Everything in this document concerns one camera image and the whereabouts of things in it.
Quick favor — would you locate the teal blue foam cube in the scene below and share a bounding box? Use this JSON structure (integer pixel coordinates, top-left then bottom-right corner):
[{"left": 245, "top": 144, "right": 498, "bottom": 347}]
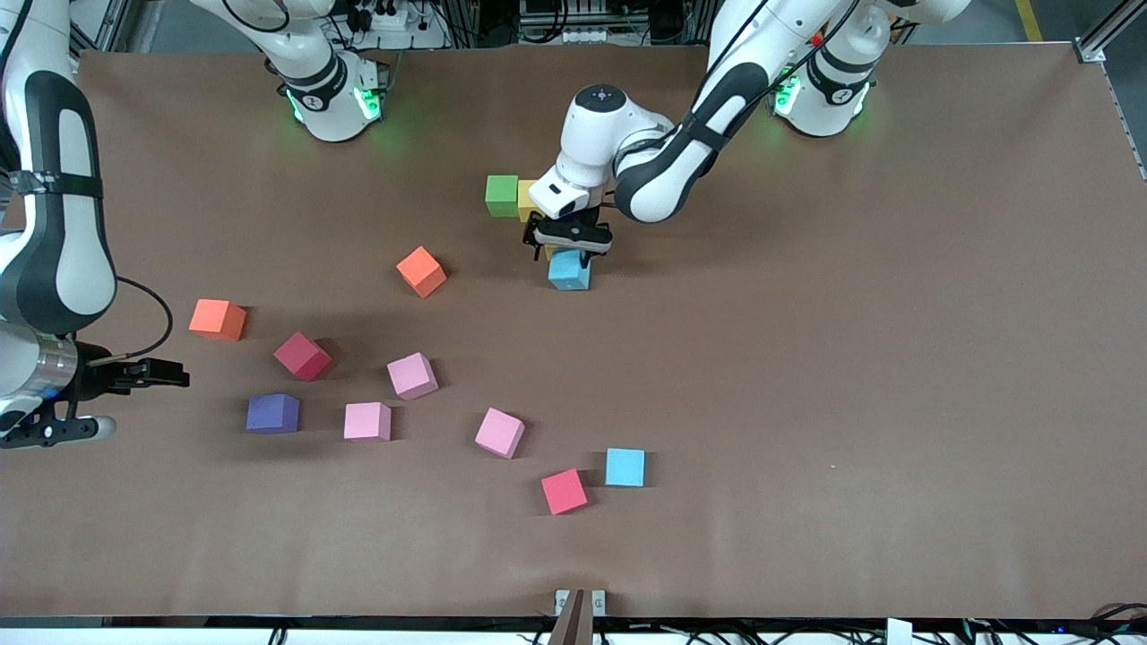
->
[{"left": 548, "top": 249, "right": 593, "bottom": 293}]

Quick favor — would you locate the green foam cube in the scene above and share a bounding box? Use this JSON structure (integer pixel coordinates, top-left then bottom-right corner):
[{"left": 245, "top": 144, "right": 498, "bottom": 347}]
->
[{"left": 485, "top": 175, "right": 522, "bottom": 219}]

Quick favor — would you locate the orange foam cube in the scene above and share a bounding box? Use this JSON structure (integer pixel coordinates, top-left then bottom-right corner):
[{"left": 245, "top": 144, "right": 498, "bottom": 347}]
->
[
  {"left": 396, "top": 245, "right": 448, "bottom": 299},
  {"left": 188, "top": 298, "right": 247, "bottom": 342}
]

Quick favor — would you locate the purple foam cube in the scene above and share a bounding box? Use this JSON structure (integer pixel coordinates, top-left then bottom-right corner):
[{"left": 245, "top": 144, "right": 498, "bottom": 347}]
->
[{"left": 246, "top": 393, "right": 301, "bottom": 435}]

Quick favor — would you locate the crimson foam cube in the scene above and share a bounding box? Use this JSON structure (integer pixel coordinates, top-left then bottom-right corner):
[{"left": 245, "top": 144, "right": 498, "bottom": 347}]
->
[{"left": 273, "top": 331, "right": 333, "bottom": 383}]

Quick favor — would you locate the metal equipment rack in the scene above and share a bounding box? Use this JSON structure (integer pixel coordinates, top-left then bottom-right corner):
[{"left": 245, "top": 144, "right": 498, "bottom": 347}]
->
[{"left": 518, "top": 0, "right": 628, "bottom": 47}]

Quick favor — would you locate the pink foam cube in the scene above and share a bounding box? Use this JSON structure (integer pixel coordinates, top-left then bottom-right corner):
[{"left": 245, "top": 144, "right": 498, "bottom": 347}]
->
[
  {"left": 474, "top": 407, "right": 526, "bottom": 460},
  {"left": 343, "top": 401, "right": 392, "bottom": 443},
  {"left": 386, "top": 351, "right": 440, "bottom": 400}
]

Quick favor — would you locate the light blue foam cube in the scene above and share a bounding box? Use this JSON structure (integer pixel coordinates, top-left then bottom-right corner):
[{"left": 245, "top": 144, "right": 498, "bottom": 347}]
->
[{"left": 605, "top": 448, "right": 646, "bottom": 488}]

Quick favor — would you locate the red foam cube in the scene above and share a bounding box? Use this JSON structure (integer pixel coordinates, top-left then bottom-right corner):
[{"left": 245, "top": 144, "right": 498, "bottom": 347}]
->
[{"left": 540, "top": 468, "right": 590, "bottom": 516}]

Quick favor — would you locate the white power strip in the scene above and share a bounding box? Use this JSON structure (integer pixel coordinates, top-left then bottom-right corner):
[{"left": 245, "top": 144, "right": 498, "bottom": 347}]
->
[{"left": 345, "top": 0, "right": 449, "bottom": 50}]

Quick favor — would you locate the brown table cover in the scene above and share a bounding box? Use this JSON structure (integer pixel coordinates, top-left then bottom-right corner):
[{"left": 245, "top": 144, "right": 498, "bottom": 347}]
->
[{"left": 0, "top": 40, "right": 1147, "bottom": 621}]

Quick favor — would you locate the aluminium frame profile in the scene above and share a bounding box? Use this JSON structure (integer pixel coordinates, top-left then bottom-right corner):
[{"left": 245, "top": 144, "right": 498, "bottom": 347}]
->
[
  {"left": 1074, "top": 0, "right": 1147, "bottom": 180},
  {"left": 85, "top": 13, "right": 149, "bottom": 55}
]

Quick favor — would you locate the small metal bracket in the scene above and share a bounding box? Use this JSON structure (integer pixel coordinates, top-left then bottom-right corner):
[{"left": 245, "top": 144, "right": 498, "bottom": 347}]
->
[{"left": 554, "top": 589, "right": 607, "bottom": 617}]

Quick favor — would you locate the aluminium frame post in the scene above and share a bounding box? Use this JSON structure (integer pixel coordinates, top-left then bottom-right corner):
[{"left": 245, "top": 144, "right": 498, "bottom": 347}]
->
[{"left": 547, "top": 589, "right": 588, "bottom": 645}]

